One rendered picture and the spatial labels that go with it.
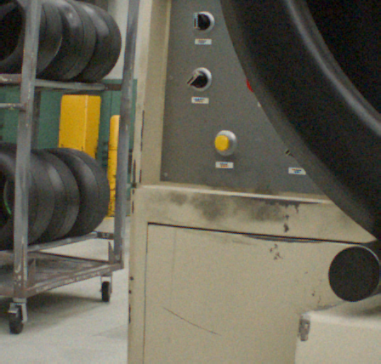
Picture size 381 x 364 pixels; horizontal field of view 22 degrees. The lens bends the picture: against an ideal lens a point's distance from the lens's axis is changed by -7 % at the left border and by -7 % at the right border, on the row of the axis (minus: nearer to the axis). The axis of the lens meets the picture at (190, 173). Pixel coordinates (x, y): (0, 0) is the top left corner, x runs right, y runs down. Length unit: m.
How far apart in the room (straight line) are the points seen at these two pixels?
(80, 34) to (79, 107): 5.81
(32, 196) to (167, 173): 2.84
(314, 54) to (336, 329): 0.22
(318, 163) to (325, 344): 0.14
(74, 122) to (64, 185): 5.83
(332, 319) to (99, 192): 4.56
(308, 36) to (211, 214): 0.89
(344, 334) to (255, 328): 0.82
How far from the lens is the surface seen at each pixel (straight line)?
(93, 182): 5.29
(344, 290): 0.78
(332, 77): 0.76
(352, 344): 0.79
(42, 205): 4.59
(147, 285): 1.70
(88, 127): 10.74
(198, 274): 1.65
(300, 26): 0.77
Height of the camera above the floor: 1.01
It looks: 3 degrees down
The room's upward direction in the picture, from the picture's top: 3 degrees clockwise
